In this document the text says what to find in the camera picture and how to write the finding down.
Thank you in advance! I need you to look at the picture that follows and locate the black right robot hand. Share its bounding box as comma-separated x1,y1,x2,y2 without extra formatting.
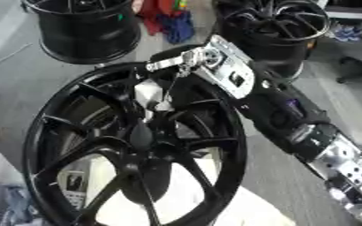
130,43,226,118

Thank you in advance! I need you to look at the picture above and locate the black wheel rim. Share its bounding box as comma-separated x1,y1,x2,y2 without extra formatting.
20,0,144,65
212,0,333,81

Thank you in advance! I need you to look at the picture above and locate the black spoked wheel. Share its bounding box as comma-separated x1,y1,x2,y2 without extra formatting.
20,61,251,226

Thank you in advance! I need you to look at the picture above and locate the blue cloth bag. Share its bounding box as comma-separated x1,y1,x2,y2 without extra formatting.
156,11,197,45

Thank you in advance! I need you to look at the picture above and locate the red cloth bag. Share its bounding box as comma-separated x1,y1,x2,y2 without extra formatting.
136,0,183,36

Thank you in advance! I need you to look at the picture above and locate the white sheet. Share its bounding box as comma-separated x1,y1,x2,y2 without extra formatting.
57,154,298,226

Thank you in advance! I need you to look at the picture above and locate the small printed card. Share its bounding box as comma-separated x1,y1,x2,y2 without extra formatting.
57,170,90,208

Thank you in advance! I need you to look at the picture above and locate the black office chair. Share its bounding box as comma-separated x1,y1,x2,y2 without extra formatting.
334,17,362,104

